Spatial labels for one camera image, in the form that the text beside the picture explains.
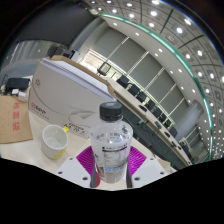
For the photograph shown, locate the round ceiling lights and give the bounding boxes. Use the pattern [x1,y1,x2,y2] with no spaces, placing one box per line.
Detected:
[79,0,224,158]

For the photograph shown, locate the long curved conference desk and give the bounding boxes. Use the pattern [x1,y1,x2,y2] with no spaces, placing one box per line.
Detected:
[109,78,194,166]

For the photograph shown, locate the black power adapter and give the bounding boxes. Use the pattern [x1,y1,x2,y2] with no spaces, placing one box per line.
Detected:
[5,77,32,91]

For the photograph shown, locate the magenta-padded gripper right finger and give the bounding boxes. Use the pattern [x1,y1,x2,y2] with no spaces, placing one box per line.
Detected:
[125,145,178,188]

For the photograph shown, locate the white mug with yellow print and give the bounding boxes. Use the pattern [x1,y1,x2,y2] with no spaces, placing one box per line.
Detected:
[40,124,70,160]

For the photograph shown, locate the row of black office chairs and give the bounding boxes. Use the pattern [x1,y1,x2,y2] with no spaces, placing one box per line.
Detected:
[98,61,179,138]

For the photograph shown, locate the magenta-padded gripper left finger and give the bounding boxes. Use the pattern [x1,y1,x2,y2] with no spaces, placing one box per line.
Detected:
[55,144,101,189]

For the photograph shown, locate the clear black-capped water bottle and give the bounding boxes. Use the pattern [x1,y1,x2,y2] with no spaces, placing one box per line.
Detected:
[89,101,134,184]

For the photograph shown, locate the white copy paper carton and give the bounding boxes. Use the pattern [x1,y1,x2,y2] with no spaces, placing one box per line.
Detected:
[27,54,118,139]

